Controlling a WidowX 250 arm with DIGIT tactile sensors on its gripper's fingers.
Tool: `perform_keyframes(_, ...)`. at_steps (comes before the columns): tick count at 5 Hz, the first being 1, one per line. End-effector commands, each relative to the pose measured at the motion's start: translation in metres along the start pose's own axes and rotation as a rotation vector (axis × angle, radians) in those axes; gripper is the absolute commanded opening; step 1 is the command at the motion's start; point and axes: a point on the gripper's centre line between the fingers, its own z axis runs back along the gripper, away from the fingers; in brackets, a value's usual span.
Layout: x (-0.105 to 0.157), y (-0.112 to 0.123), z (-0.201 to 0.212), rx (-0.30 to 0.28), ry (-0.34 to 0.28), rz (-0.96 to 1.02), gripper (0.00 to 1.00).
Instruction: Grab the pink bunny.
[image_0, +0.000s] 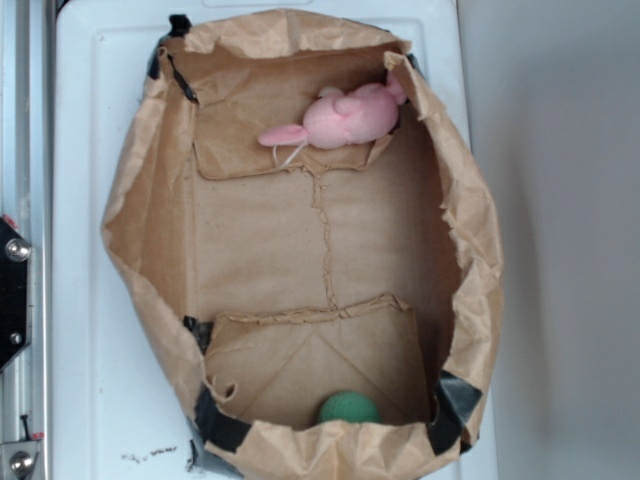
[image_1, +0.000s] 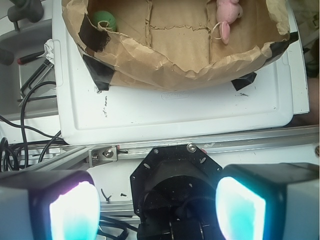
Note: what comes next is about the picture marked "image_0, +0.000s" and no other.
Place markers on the pink plush bunny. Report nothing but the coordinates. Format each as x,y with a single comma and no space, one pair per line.
337,118

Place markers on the brown paper bag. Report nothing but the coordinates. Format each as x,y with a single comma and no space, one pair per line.
267,279

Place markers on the green textured ball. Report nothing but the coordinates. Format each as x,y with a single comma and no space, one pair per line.
349,406

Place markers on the white plastic tray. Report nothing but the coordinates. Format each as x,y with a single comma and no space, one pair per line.
113,414

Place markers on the black metal bracket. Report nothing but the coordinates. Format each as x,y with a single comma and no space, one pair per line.
15,285

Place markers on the aluminium frame rail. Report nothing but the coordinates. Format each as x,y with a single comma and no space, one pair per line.
27,60

